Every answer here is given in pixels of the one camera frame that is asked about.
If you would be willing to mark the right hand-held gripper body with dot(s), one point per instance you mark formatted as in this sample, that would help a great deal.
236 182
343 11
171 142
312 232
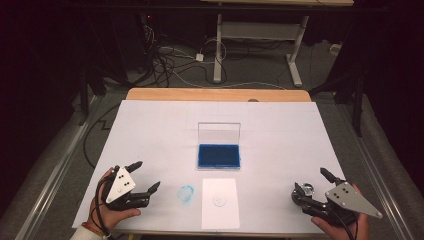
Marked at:
350 200

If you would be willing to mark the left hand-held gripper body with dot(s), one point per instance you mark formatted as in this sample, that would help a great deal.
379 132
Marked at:
120 186

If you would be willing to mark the round black stamp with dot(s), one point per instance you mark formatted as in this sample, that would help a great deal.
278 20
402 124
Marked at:
296 199

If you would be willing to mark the blue ink pad clear case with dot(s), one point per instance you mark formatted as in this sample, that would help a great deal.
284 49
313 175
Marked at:
218 156

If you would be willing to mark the person's left hand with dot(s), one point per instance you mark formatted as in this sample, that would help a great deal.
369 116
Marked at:
111 216

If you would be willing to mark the person's right hand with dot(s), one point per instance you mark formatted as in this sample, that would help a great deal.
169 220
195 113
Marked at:
343 234

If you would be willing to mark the small clear blue object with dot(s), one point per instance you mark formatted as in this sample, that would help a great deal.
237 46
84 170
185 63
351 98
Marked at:
185 194

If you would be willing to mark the large white table cover sheet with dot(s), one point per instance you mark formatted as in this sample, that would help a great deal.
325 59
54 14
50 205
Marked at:
160 133

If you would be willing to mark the small white paper sheet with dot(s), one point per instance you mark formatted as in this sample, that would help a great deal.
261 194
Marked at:
220 213

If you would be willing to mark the black metal stand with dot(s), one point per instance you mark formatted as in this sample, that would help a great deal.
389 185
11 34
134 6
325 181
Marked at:
357 106
84 96

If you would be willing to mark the wooden table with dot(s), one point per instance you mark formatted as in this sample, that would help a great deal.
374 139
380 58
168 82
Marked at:
213 94

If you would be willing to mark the small white power adapter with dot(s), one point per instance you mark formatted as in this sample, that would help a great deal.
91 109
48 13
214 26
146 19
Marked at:
199 57

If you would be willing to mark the aluminium floor rail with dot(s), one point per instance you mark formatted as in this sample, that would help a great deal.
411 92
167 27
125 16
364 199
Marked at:
376 173
56 173

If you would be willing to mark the white metal desk frame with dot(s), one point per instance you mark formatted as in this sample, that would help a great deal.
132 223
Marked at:
260 30

